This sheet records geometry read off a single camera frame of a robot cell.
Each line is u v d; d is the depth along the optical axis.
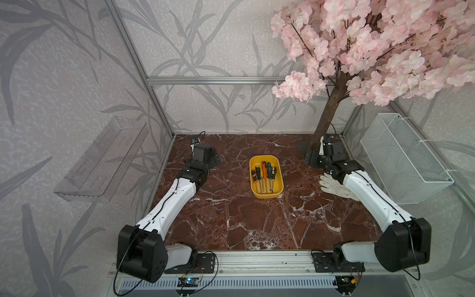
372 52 0.56
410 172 0.60
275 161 1.01
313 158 0.75
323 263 0.72
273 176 0.99
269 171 1.00
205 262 0.74
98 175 0.67
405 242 0.40
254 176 0.99
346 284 0.73
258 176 0.99
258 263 0.75
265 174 0.99
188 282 0.71
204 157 0.61
